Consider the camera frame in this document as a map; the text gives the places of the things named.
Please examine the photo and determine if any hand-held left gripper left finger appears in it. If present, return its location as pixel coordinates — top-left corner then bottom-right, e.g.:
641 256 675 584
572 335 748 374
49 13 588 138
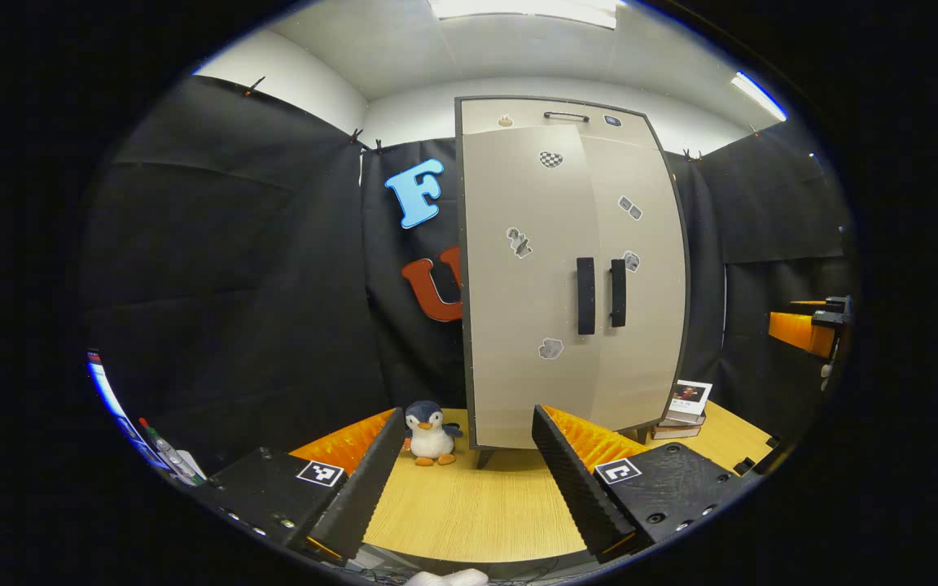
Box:
192 407 407 566

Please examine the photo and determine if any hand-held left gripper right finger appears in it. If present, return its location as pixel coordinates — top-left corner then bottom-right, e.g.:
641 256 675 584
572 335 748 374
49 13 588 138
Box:
531 404 751 564

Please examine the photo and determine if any beige cabinet door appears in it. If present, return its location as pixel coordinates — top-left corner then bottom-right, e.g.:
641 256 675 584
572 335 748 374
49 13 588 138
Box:
581 133 688 434
461 126 604 450

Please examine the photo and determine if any grey and beige cabinet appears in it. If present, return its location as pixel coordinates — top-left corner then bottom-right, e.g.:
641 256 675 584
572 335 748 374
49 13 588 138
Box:
454 95 691 470

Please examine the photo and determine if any beige cabinet drawer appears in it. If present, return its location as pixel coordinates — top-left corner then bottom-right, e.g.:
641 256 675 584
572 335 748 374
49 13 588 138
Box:
461 99 655 147

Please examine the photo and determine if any penguin plush toy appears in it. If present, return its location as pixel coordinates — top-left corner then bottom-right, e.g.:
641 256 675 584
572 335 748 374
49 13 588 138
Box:
402 400 464 467

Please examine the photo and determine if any black table clamp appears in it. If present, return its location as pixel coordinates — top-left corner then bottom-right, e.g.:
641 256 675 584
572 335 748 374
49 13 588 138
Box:
732 439 787 477

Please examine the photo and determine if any white paper sheet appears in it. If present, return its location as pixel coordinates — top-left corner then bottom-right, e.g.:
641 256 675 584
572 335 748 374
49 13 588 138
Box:
174 449 208 483

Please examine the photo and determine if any marker pen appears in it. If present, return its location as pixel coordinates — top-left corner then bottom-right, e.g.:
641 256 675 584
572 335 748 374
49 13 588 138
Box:
138 418 195 487

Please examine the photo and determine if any small ceiling light panel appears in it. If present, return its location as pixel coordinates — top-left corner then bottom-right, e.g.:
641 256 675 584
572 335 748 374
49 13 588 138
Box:
732 71 789 123

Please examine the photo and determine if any black backdrop cloth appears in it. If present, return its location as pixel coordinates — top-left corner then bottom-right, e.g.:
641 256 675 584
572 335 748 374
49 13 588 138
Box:
82 75 857 473

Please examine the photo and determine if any computer monitor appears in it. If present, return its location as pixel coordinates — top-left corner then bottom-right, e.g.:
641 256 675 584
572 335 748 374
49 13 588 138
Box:
85 348 162 471

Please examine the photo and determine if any large ceiling light panel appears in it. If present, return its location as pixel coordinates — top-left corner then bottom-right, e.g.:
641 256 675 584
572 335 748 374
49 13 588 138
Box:
427 0 626 31

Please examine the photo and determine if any black left door handle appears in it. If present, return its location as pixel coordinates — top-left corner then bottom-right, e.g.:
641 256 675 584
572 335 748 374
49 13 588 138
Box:
576 257 597 336

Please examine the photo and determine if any black door handle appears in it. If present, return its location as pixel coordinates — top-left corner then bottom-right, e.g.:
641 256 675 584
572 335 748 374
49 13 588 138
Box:
576 257 597 336
609 259 628 329

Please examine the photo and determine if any black right door handle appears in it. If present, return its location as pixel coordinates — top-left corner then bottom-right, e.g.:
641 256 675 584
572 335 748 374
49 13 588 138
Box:
609 259 628 329

